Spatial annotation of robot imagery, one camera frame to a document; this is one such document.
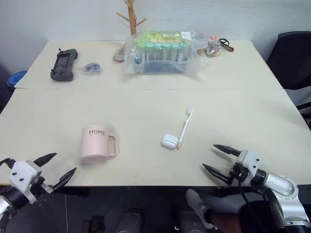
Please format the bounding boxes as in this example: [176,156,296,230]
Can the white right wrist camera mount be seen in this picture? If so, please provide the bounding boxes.
[236,150,261,182]

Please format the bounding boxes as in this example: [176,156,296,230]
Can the grey shoe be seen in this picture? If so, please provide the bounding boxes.
[185,188,219,230]

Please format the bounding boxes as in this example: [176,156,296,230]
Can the small bag with blue item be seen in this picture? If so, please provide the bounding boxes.
[77,62,104,76]

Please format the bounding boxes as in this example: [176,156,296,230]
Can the black chair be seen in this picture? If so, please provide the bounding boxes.
[265,31,311,111]

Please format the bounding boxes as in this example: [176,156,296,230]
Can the pink HOME mug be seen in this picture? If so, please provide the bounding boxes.
[80,124,121,166]

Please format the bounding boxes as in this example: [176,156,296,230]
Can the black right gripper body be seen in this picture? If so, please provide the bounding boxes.
[227,155,251,187]

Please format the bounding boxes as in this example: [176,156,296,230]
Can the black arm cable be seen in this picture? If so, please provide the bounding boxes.
[0,158,16,168]
[238,178,259,215]

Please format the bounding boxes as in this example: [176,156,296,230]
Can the small white rounded case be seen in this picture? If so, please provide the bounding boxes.
[160,133,178,150]

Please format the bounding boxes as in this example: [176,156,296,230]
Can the dark rounded shape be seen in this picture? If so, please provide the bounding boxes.
[114,207,144,233]

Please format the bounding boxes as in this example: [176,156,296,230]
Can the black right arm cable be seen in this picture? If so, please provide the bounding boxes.
[238,178,259,215]

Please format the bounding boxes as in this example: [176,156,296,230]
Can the bag of colourful trinkets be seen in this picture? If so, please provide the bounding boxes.
[194,31,228,58]

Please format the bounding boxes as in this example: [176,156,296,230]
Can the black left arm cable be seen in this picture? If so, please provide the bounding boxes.
[0,158,16,168]

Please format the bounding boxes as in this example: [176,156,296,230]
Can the black handheld controller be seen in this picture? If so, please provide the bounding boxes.
[50,48,79,83]

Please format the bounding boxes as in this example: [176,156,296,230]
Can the white toothbrush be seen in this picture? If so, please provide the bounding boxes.
[176,106,195,150]

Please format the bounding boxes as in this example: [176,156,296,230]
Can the thin white cord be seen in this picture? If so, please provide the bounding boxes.
[64,193,69,233]

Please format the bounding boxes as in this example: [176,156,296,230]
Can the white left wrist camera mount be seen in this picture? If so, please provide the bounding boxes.
[8,160,41,204]

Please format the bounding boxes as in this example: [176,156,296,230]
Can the black hair ties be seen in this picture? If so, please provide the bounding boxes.
[218,37,235,53]

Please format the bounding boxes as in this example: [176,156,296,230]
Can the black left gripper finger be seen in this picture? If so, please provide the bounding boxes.
[33,152,58,168]
[52,167,78,192]

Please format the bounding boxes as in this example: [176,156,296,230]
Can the blue bowl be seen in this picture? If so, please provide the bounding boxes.
[7,70,28,86]

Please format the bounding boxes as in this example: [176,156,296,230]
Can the wooden branch rack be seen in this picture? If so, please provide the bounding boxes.
[116,0,148,37]

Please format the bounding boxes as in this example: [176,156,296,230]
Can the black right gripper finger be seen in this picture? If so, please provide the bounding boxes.
[202,163,232,184]
[212,144,242,157]

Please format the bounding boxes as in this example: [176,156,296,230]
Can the clear plastic bag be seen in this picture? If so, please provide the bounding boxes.
[123,30,210,83]

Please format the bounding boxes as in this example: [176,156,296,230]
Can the small colourful wrapped trinket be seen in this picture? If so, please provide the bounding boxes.
[112,47,126,64]

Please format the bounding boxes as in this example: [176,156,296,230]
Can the rack of green-capped tubes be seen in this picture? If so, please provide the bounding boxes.
[132,30,190,73]

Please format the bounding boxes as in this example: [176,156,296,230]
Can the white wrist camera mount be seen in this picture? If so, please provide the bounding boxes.
[8,160,41,204]
[236,150,261,182]

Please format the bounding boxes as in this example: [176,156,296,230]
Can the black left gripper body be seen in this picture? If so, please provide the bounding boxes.
[29,167,54,198]

